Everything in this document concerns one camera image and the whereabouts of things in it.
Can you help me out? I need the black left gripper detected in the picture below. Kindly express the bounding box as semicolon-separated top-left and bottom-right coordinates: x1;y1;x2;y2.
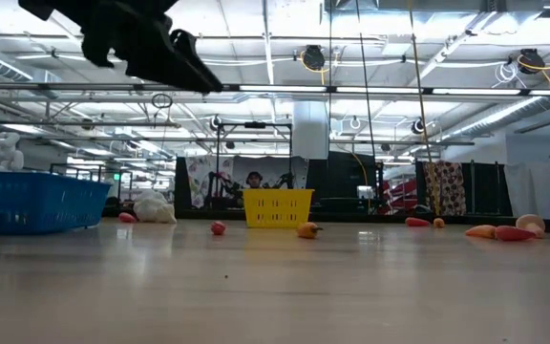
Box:
18;0;224;95

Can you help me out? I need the small cream garlic bulb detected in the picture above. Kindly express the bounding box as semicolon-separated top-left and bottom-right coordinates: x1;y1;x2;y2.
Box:
156;204;178;225

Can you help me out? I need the long orange pepper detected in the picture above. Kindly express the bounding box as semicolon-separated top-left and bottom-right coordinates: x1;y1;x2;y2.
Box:
464;224;497;240

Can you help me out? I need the pale cream mushroom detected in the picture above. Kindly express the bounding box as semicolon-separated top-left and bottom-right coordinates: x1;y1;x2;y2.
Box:
515;213;547;239

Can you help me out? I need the white floral cloth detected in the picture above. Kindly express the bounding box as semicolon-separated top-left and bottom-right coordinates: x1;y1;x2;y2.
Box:
184;155;236;209

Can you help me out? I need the person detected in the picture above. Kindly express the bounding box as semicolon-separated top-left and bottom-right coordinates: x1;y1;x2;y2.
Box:
244;170;264;190

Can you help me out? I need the plain white sheet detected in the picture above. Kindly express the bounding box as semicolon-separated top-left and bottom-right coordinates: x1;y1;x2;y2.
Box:
231;156;309;190

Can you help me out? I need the white pillar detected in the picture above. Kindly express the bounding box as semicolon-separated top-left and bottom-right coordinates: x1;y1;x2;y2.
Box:
292;99;331;161

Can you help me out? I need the large white garlic bulb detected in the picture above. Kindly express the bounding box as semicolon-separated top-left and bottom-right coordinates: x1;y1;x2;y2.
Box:
133;189;170;224

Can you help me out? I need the yellow plastic basket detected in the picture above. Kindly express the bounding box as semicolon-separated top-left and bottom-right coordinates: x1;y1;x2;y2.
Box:
242;188;315;229

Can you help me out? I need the black partition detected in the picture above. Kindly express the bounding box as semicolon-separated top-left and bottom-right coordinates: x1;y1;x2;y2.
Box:
415;161;514;217
306;151;385;214

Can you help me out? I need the white blocky figure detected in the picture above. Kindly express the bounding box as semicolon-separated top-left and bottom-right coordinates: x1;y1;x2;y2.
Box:
0;132;26;172

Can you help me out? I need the blue plastic basket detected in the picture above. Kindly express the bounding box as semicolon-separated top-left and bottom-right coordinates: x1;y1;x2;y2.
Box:
0;170;113;236

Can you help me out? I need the long ceiling light bar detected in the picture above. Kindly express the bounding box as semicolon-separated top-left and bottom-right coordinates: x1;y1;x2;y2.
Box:
0;81;550;97

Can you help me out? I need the red shelf rack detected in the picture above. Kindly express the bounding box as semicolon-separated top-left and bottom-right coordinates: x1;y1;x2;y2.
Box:
382;179;422;214

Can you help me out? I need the brown patterned cloth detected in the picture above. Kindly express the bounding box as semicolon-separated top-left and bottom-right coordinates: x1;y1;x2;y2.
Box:
421;161;467;216

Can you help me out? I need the white panel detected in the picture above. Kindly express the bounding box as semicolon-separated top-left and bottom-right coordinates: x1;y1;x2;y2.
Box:
503;161;550;221

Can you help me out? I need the black metal gantry frame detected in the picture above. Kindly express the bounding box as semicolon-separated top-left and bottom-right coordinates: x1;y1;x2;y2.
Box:
215;121;294;211

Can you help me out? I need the black hanging cable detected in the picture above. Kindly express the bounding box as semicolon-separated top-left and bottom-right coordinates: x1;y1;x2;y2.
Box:
353;0;379;161

